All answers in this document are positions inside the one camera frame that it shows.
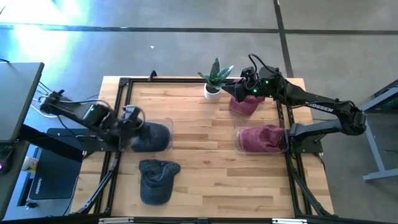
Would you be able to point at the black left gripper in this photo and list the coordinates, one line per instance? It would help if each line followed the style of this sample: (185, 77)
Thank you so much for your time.
(133, 133)

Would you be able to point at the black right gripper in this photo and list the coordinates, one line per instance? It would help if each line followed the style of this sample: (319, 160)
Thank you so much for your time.
(250, 91)

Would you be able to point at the maroon cap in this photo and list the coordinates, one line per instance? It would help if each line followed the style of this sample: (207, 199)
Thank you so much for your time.
(261, 138)
(245, 107)

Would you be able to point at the blue denim cap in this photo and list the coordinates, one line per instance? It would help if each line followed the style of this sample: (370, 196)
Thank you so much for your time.
(157, 183)
(155, 137)

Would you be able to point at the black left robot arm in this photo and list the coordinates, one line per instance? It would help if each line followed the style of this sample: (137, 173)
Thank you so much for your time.
(96, 116)

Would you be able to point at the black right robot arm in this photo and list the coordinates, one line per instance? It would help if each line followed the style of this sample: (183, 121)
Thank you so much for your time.
(320, 107)

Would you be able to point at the white plant pot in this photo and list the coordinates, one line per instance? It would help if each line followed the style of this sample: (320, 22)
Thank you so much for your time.
(213, 96)

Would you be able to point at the green snake plant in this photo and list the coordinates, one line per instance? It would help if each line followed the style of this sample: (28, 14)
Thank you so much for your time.
(215, 76)

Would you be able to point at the black Trossen case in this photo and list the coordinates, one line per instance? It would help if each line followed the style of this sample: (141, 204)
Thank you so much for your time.
(56, 174)

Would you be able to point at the white paper cup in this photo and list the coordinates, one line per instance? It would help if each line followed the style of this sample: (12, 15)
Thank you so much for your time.
(30, 164)

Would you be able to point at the grey desk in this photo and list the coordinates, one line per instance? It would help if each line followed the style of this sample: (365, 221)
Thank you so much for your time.
(18, 99)

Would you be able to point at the grey metal table legs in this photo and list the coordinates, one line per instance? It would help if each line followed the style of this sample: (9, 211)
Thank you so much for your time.
(374, 149)

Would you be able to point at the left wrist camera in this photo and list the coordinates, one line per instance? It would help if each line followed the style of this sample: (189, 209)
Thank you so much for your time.
(132, 112)

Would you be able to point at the black aluminium table frame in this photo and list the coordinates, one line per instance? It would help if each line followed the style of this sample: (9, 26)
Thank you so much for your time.
(174, 80)

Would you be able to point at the silver frame bracket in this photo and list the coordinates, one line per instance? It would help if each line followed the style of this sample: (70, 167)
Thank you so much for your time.
(289, 221)
(115, 221)

